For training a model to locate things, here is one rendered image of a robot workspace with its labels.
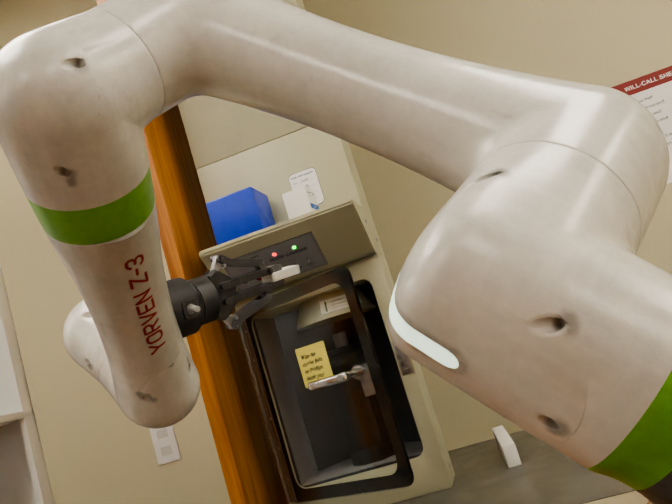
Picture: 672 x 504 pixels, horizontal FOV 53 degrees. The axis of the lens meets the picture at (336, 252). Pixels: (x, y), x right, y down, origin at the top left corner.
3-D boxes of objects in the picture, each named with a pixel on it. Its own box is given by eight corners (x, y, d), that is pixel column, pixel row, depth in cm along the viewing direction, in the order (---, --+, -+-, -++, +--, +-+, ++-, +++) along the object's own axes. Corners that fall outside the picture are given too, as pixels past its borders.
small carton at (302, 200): (299, 225, 136) (291, 197, 136) (322, 217, 134) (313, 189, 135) (290, 223, 131) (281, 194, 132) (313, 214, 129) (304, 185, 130)
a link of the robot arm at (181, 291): (130, 287, 105) (144, 343, 106) (172, 284, 97) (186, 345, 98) (163, 277, 109) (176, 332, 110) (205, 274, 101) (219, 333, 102)
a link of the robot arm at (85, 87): (154, 20, 56) (54, -11, 61) (30, 88, 48) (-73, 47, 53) (189, 190, 69) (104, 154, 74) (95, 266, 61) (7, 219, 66)
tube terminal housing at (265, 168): (325, 496, 157) (237, 190, 169) (459, 459, 151) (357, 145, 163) (296, 529, 133) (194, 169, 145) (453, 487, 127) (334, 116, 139)
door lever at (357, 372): (327, 388, 125) (323, 374, 125) (366, 377, 119) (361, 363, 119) (308, 395, 121) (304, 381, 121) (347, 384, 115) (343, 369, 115)
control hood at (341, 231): (232, 302, 140) (219, 257, 142) (378, 252, 134) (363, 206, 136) (210, 301, 129) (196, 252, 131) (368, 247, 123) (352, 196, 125)
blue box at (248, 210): (235, 250, 140) (224, 210, 142) (279, 235, 139) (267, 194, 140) (216, 245, 131) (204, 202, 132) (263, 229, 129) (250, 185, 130)
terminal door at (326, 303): (294, 502, 133) (239, 309, 139) (417, 485, 115) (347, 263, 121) (291, 504, 132) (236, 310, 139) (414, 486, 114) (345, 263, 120)
